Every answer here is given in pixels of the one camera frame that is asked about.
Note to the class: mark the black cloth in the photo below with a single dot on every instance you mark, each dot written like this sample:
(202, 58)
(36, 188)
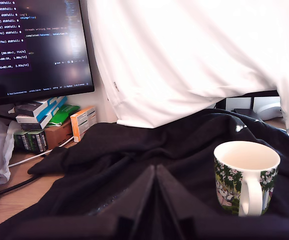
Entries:
(134, 142)

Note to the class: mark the green floral print mug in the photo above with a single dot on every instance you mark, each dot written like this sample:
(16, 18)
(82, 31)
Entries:
(247, 160)

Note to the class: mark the orange and white medicine box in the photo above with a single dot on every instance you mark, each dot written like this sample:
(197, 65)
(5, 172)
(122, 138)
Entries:
(82, 122)

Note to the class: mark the brown cardboard box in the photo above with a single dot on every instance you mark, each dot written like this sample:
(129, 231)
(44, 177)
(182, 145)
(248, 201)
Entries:
(58, 136)

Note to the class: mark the green packet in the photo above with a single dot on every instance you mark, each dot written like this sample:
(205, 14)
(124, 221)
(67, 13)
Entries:
(64, 113)

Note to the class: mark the flat black box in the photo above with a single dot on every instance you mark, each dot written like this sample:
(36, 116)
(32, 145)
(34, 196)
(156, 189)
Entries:
(245, 112)

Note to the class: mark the green and black battery pack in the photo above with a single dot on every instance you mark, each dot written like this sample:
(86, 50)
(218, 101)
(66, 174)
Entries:
(37, 141)
(20, 140)

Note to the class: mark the white and blue box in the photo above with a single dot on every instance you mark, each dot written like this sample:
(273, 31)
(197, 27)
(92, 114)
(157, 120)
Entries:
(48, 106)

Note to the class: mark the white rounded device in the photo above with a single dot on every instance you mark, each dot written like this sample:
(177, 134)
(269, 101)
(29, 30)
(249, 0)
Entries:
(270, 110)

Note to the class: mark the white plastic bag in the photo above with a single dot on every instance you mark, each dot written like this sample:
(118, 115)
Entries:
(5, 155)

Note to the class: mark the small black box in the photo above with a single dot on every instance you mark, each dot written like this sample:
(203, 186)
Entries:
(25, 109)

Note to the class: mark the white hanging cloth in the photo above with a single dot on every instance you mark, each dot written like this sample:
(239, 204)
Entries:
(184, 55)

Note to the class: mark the black computer monitor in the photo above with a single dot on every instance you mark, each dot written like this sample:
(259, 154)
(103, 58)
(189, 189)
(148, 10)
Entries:
(34, 45)

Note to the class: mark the black shelf frame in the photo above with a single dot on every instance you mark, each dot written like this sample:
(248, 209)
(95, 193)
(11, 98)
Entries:
(249, 94)

